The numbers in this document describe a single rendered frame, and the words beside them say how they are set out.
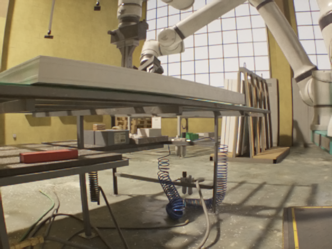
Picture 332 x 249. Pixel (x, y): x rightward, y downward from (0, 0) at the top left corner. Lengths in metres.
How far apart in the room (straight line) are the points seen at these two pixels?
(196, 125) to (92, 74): 8.85
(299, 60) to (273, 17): 0.26
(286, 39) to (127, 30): 0.83
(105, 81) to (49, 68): 0.21
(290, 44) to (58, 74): 1.11
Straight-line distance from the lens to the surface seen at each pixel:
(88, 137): 2.08
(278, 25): 1.48
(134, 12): 0.99
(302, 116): 8.09
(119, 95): 0.93
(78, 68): 0.80
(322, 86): 1.28
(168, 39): 1.29
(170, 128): 10.11
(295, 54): 1.46
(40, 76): 0.72
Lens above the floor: 0.77
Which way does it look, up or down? 2 degrees down
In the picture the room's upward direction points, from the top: straight up
